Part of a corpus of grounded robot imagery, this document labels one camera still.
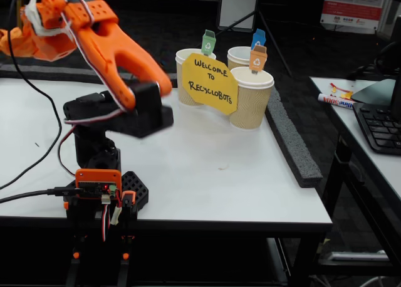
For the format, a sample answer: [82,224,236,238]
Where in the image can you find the black side table frame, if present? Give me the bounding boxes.
[308,76,401,269]

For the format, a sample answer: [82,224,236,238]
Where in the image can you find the white power connector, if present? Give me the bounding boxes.
[111,205,122,226]

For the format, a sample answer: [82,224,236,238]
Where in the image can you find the orange controller board holder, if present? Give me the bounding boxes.
[75,168,122,204]

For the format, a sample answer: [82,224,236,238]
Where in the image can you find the long grey foam strip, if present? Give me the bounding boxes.
[264,85,323,189]
[0,56,132,85]

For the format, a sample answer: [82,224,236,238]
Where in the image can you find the black cable bundle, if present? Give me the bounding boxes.
[347,41,401,81]

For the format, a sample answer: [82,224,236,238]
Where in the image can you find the orange recycling bin label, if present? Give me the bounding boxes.
[249,44,269,75]

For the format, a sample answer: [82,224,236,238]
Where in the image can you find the black work table frame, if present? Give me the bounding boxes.
[0,216,333,287]

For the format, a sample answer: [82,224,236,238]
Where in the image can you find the black tripod stand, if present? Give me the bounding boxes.
[212,9,292,78]

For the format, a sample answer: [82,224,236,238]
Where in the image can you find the black camera cable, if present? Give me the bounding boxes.
[0,28,63,190]

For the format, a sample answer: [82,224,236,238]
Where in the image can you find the blue recycling bin label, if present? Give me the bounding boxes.
[251,29,267,51]

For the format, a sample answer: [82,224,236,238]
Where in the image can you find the white board panel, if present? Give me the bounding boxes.
[217,0,260,33]

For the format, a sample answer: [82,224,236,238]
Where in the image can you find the paper cup with orange label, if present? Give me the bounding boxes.
[229,66,275,132]

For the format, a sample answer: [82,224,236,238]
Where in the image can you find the yellow welcome sign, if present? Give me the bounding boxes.
[181,53,239,115]

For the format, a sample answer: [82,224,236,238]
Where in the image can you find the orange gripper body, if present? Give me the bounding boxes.
[19,6,78,62]

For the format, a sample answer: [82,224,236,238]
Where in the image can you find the green recycling bin label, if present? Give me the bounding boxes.
[200,29,217,55]

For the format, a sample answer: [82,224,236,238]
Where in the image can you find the black table clamp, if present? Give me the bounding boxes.
[117,189,138,287]
[64,202,87,287]

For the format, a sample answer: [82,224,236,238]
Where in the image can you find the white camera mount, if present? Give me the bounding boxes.
[24,0,68,37]

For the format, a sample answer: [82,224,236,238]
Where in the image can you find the white red marker pen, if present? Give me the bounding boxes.
[318,93,357,110]

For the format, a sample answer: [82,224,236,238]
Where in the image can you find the white and red poster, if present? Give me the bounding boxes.
[320,0,385,34]

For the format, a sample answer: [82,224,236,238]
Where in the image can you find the paper cup with blue label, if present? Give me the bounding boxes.
[227,46,254,71]

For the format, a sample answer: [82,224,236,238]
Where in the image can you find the black usb cable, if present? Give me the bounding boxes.
[0,186,84,206]

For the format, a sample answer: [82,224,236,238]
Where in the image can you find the black grid robot base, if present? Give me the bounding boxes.
[62,170,150,212]

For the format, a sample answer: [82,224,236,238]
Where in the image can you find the paper cup with green label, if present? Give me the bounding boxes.
[175,48,217,108]

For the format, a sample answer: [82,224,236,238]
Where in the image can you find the black keyboard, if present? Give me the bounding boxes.
[352,102,401,156]

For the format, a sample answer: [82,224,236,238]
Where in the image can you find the red white black wires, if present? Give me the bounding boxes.
[100,202,112,243]

